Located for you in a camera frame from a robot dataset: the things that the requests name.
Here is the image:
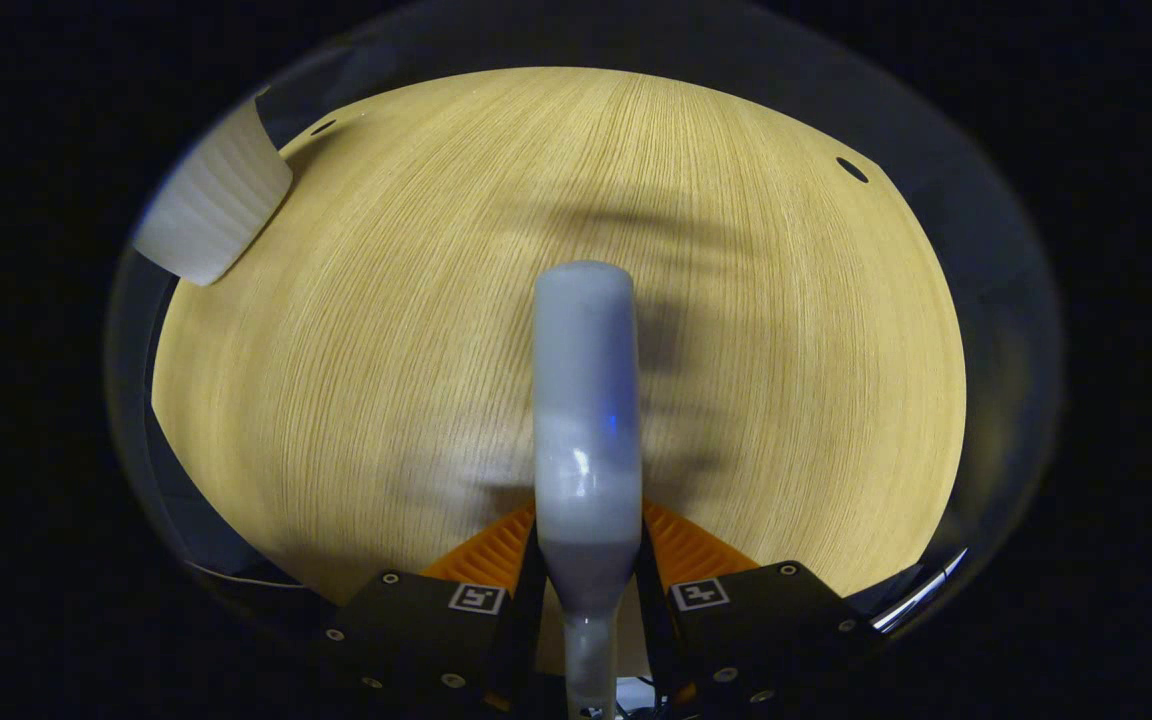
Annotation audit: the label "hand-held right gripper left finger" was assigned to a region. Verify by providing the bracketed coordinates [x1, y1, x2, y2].
[319, 502, 543, 717]

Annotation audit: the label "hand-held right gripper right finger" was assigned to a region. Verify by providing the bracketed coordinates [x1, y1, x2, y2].
[639, 499, 883, 717]

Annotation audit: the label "small grey broom black bristles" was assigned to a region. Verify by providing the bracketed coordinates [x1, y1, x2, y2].
[533, 261, 643, 720]

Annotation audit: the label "white ribbed garbage bin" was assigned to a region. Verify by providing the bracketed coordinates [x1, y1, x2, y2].
[133, 95, 294, 288]

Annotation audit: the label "wooden desktop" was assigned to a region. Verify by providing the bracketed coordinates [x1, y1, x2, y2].
[151, 66, 967, 607]

